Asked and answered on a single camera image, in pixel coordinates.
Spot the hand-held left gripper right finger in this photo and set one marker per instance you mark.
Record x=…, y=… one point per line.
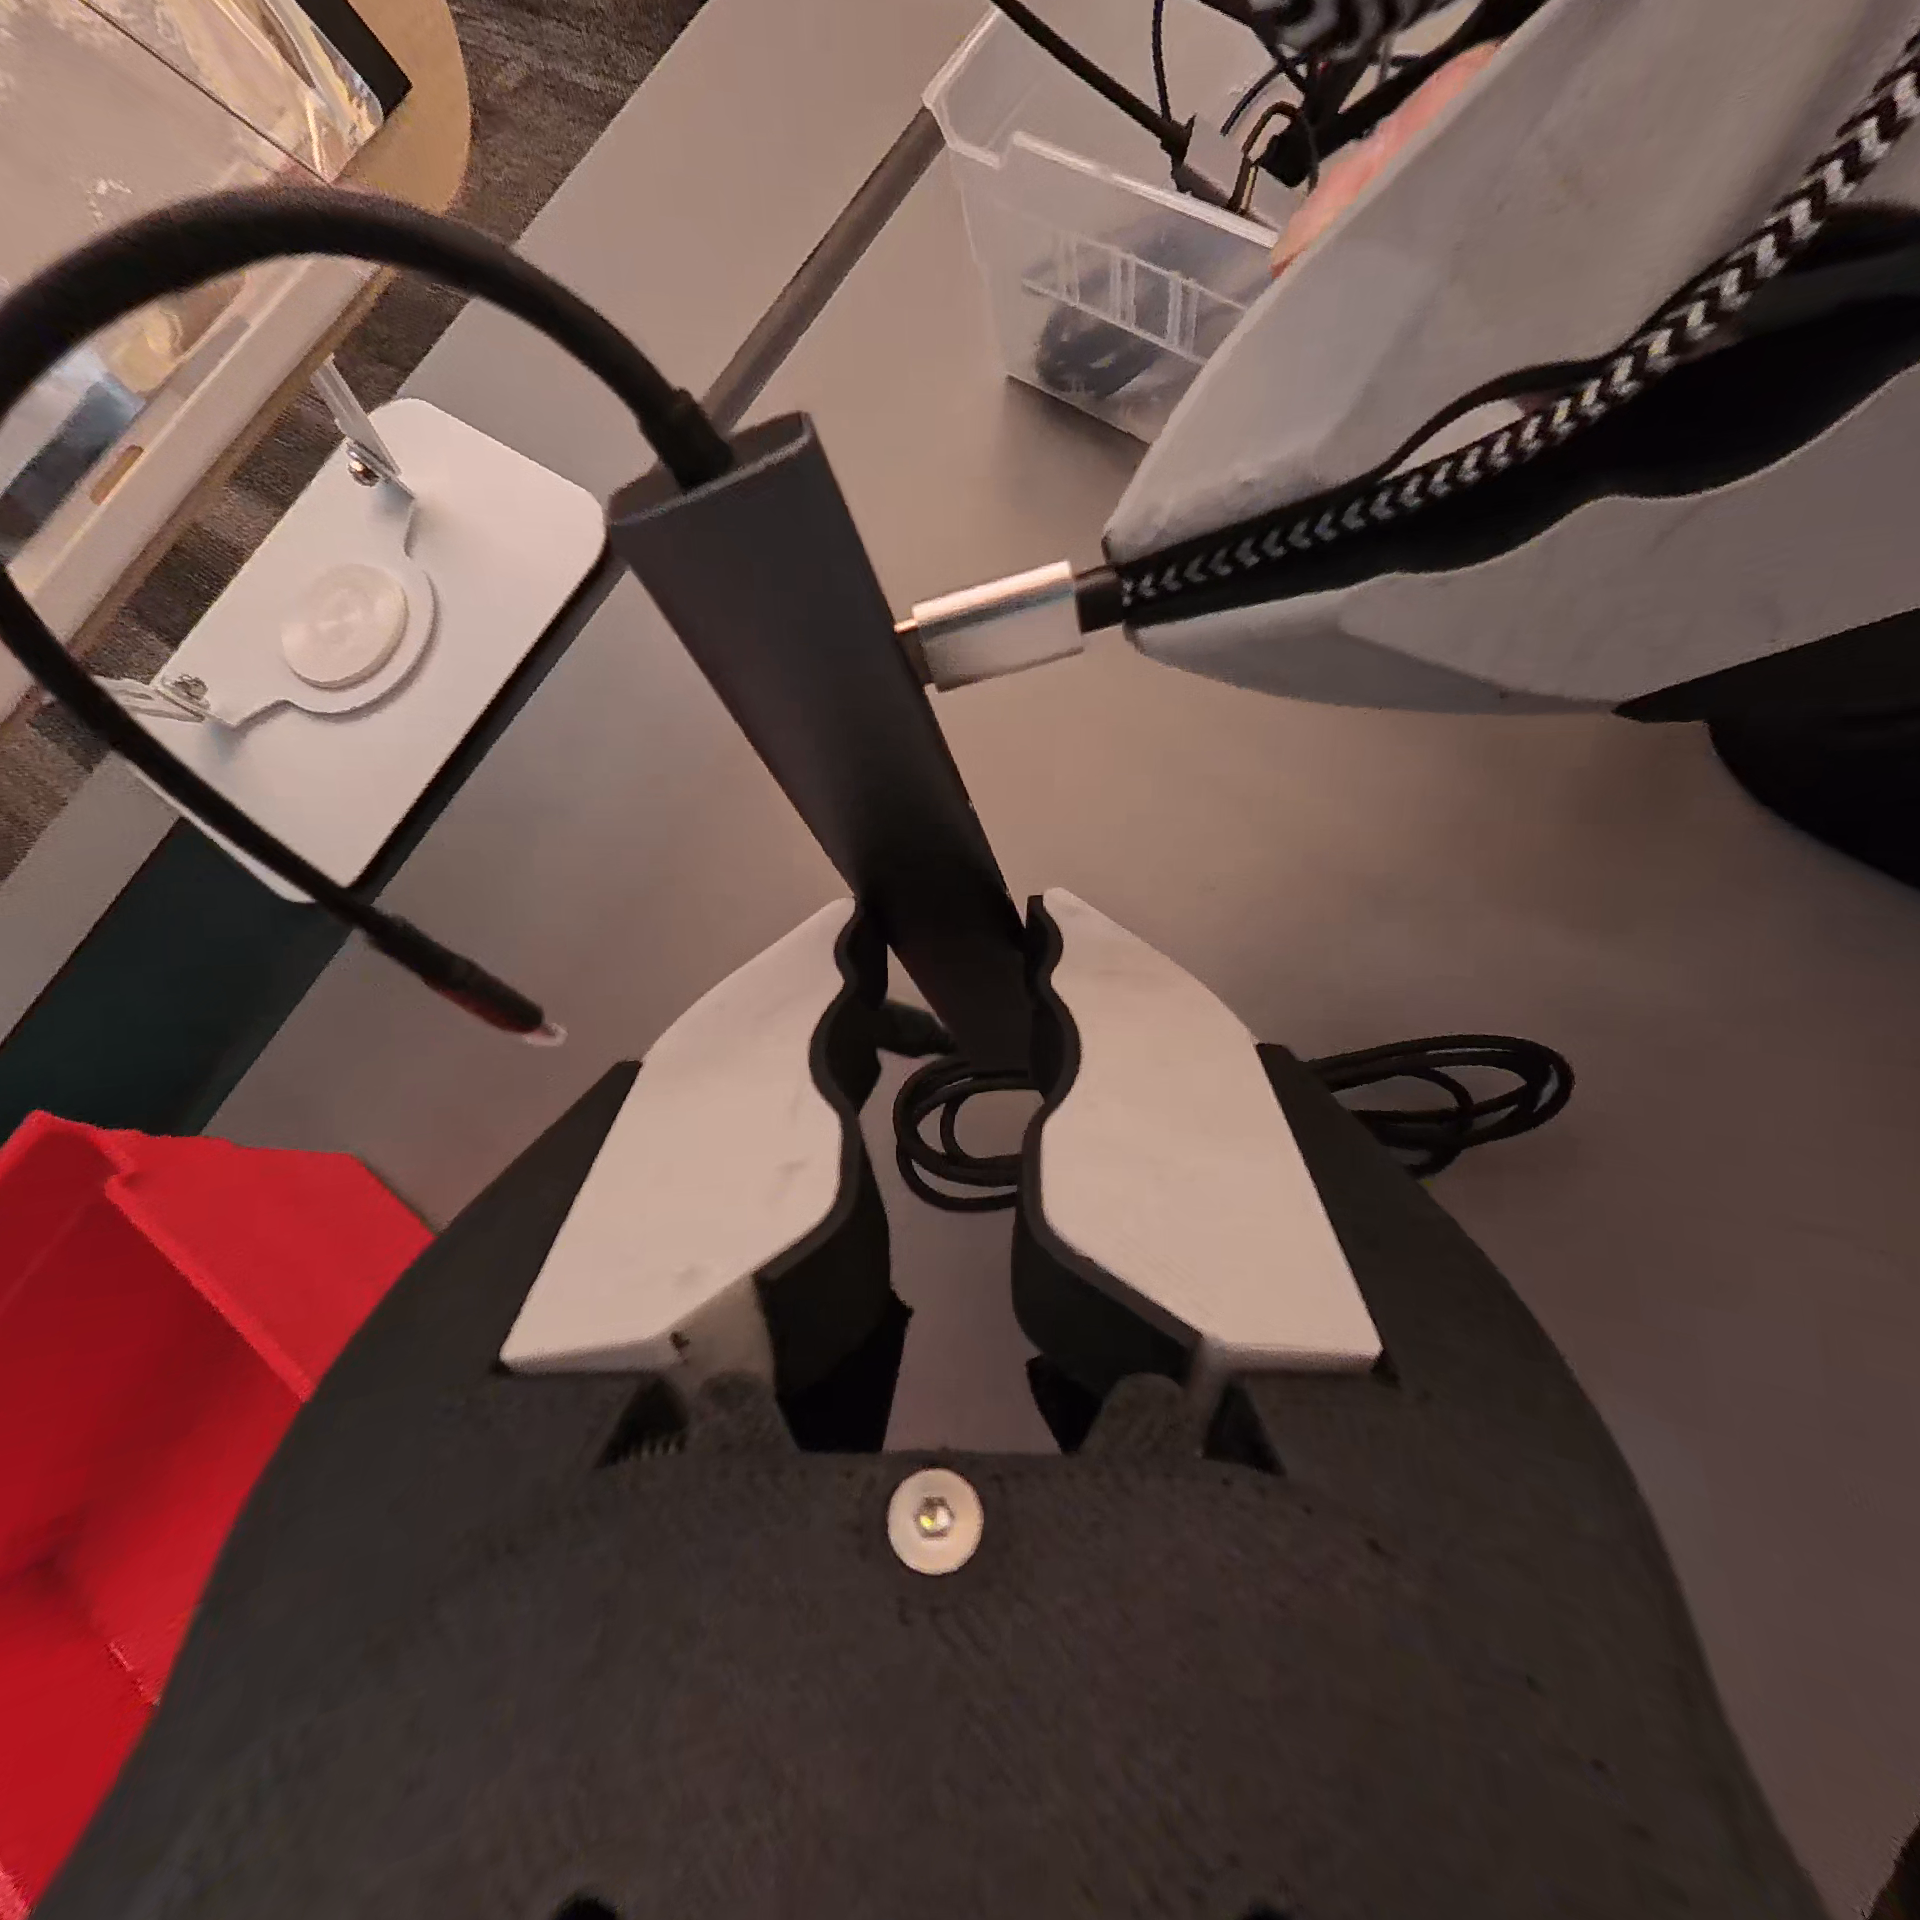
x=1182, y=1182

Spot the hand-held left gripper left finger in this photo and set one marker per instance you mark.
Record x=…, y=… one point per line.
x=689, y=1182

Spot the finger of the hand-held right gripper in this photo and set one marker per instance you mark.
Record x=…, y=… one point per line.
x=1571, y=630
x=1424, y=268

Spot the clear plastic bin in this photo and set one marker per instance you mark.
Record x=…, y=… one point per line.
x=1083, y=225

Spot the red plastic bin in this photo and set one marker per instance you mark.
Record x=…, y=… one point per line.
x=138, y=1352

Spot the person's right hand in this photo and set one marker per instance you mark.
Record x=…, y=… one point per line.
x=1351, y=167

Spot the dark green desk mat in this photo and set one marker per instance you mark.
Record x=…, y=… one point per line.
x=152, y=1016

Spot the wooden-edged sign stand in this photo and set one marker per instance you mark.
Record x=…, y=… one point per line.
x=497, y=603

